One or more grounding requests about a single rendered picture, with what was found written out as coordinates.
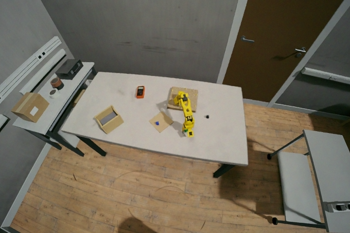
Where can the tan open wooden crate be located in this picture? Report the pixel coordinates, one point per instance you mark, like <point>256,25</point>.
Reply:
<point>109,120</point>

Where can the orange pocket multimeter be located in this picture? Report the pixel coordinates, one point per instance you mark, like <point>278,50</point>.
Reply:
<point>140,92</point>

